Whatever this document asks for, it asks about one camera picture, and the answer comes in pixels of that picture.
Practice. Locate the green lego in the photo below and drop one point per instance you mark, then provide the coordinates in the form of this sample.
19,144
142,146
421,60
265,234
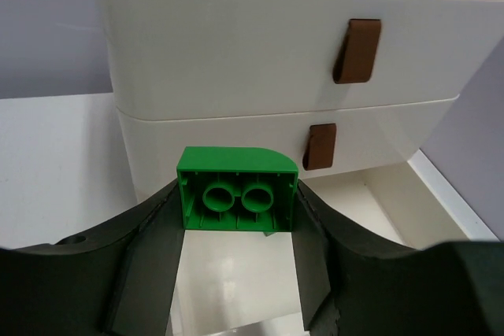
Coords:
236,189

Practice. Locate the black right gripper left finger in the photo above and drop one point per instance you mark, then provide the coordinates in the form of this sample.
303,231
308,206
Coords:
117,278

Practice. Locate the white drawer cabinet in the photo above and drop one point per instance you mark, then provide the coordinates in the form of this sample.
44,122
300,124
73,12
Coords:
258,73

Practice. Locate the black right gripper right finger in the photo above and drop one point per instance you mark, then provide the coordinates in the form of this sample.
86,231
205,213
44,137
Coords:
352,281

